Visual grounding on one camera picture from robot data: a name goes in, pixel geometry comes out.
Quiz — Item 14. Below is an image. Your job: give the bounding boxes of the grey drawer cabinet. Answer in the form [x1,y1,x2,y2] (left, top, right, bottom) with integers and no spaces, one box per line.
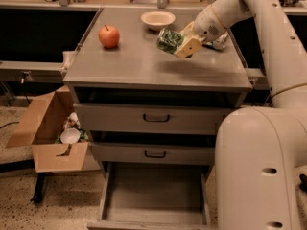
[62,7,253,230]

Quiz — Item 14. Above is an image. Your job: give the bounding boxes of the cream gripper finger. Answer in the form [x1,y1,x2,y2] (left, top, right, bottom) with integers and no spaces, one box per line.
[174,36,202,58]
[180,22,194,36]

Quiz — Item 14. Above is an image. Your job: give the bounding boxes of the grey top drawer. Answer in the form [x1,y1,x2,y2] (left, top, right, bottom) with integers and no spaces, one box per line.
[74,103,231,135]

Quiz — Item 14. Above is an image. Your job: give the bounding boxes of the cardboard box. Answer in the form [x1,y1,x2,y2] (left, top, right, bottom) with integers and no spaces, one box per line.
[6,86,93,173]

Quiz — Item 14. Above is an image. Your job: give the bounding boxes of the black table leg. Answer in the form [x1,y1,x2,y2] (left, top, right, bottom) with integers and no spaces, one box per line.
[31,172,46,203]

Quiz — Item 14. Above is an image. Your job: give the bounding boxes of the green can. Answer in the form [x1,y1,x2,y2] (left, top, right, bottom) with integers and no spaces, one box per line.
[156,28,184,54]

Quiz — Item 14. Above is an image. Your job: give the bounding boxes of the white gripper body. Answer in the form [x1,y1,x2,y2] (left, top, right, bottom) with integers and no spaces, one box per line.
[193,6,226,42]

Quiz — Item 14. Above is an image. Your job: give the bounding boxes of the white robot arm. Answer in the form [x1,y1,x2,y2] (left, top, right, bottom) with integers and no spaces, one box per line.
[183,0,307,230]

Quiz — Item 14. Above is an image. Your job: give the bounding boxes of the grey middle drawer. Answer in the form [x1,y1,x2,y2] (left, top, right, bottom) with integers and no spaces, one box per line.
[90,143,215,165]

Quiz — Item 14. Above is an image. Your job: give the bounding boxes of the red apple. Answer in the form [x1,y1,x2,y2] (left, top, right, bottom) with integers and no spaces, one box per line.
[99,25,120,49]

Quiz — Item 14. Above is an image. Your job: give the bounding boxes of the grey open bottom drawer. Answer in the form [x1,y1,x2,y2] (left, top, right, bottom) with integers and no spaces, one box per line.
[87,163,218,230]

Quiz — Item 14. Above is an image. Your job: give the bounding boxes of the white bowl in box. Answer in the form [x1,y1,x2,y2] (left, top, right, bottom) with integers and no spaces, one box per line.
[60,128,81,144]

